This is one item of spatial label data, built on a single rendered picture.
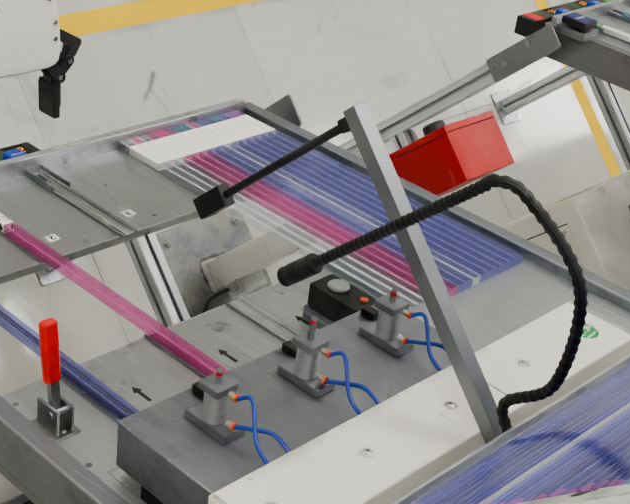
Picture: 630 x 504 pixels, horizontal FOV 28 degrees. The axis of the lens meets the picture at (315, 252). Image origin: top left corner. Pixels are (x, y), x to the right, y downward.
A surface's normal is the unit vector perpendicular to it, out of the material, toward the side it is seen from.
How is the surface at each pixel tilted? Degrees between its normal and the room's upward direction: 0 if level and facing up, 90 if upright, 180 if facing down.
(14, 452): 90
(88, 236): 48
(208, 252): 0
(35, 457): 90
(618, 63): 90
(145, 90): 0
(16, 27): 41
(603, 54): 90
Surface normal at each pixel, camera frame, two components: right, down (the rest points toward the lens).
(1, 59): 0.65, 0.47
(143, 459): -0.69, 0.28
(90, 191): 0.11, -0.87
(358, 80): 0.60, -0.29
